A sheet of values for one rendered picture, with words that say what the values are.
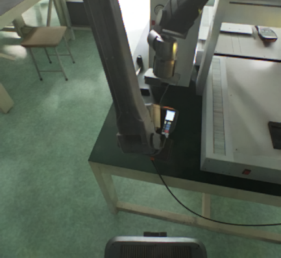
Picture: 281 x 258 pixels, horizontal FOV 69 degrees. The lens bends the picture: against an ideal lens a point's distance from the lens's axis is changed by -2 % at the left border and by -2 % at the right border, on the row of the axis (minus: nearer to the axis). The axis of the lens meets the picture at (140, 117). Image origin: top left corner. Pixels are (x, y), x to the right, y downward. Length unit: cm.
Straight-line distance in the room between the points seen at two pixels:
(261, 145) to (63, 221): 129
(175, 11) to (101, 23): 23
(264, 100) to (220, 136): 30
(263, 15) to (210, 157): 54
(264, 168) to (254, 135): 13
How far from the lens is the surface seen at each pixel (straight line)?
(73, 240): 157
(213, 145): 78
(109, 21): 37
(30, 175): 186
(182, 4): 53
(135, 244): 124
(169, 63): 60
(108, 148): 88
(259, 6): 90
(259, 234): 150
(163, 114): 58
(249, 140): 85
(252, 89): 106
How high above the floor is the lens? 148
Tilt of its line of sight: 49 degrees down
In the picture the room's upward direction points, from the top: 2 degrees counter-clockwise
